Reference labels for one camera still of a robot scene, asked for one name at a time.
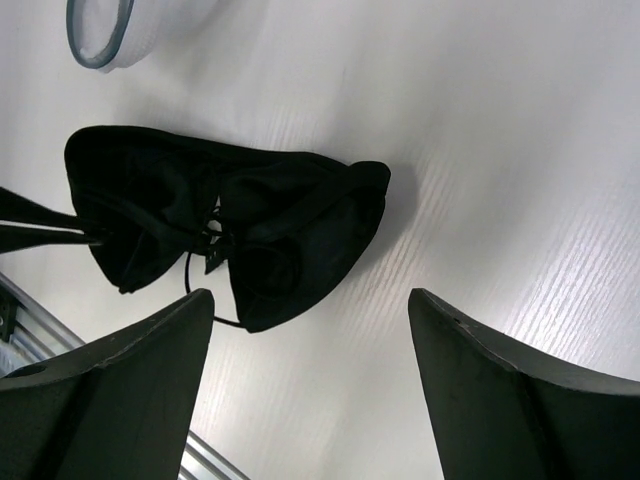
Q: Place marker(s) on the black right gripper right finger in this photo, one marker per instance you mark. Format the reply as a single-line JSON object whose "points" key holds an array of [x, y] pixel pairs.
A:
{"points": [[501, 409]]}

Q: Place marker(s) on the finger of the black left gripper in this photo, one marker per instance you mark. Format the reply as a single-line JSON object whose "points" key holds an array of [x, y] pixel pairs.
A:
{"points": [[16, 208], [16, 238]]}

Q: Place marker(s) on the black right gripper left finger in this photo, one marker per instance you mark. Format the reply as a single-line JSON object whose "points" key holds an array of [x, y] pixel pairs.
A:
{"points": [[119, 407]]}

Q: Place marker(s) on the blue-trimmed white mesh laundry bag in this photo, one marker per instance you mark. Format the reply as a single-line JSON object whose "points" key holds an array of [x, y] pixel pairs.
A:
{"points": [[108, 35]]}

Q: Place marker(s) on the black bra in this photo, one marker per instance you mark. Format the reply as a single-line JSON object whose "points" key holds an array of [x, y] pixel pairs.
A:
{"points": [[289, 226]]}

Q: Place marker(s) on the aluminium front rail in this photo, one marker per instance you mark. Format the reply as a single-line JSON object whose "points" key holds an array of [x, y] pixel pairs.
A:
{"points": [[38, 335]]}

